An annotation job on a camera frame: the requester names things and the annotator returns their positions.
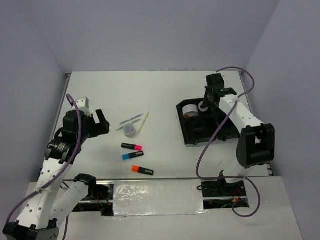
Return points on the blue pen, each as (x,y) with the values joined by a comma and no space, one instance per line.
(131,119)

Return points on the blue highlighter marker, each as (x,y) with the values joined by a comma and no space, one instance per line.
(132,155)

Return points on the large white tape roll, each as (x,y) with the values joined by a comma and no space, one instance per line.
(189,111)

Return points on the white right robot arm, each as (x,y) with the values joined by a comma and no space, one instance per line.
(228,118)

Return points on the green pen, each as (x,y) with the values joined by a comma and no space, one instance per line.
(122,127)

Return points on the clear paperclip jar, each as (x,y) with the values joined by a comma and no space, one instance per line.
(129,130)

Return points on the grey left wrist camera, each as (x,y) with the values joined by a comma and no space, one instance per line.
(82,102)

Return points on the yellow pen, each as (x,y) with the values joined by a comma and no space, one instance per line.
(143,122)

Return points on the small clear tape roll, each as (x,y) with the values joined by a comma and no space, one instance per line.
(201,107)

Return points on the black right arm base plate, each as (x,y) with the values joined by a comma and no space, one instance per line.
(220,189)

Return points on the pink highlighter marker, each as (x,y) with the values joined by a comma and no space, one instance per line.
(132,146)

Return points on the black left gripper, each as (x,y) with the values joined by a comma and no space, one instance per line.
(99,128)

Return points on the black compartment organizer tray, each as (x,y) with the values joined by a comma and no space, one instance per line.
(199,129)

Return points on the orange highlighter marker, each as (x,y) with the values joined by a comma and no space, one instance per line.
(142,170)

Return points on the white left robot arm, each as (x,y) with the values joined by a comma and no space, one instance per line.
(44,212)

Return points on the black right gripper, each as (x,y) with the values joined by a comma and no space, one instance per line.
(206,103)

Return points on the silver foil sheet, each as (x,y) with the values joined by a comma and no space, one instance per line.
(157,198)

